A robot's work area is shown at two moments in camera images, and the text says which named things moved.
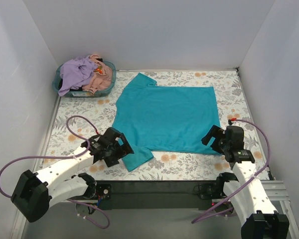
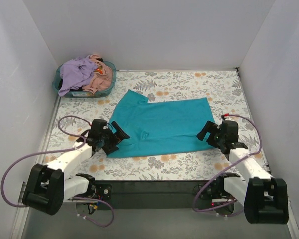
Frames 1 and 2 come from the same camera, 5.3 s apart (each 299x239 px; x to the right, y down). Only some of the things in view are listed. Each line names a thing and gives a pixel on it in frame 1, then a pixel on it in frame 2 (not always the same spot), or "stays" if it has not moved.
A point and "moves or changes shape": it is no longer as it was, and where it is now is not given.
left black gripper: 116,147 -> 112,140
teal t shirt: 151,117 moves or changes shape
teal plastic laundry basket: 82,93 stays
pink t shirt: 101,78 stays
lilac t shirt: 75,73 stays
